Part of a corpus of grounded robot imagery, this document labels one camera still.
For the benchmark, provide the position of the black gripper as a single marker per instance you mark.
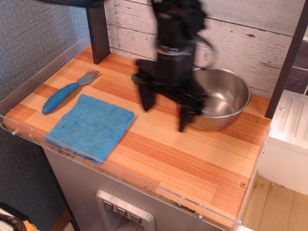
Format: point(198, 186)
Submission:
point(172, 76)

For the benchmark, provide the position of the stainless steel bowl pan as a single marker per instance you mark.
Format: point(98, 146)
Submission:
point(228, 94)

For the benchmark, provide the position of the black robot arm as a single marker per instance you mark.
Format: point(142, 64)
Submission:
point(178, 22)

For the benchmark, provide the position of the blue cloth napkin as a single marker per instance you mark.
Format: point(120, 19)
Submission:
point(91, 129)

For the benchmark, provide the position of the green toy broccoli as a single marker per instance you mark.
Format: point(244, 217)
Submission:
point(135, 78)

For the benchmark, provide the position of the grey cabinet with dispenser panel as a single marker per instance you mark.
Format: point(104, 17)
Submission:
point(101, 203)

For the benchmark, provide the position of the clear acrylic table guard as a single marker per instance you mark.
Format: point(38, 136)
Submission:
point(200, 173)

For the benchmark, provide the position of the orange object at corner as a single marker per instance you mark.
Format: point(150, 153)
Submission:
point(29, 226)

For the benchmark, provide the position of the blue handled toy fork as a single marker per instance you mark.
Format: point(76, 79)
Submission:
point(56, 99)

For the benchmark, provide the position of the dark left shelf post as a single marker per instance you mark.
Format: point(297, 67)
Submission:
point(98, 33)

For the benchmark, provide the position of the dark shelf post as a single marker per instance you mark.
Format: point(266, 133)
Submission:
point(98, 33)
point(288, 62)

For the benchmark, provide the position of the dark right shelf post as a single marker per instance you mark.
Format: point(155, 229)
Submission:
point(288, 62)

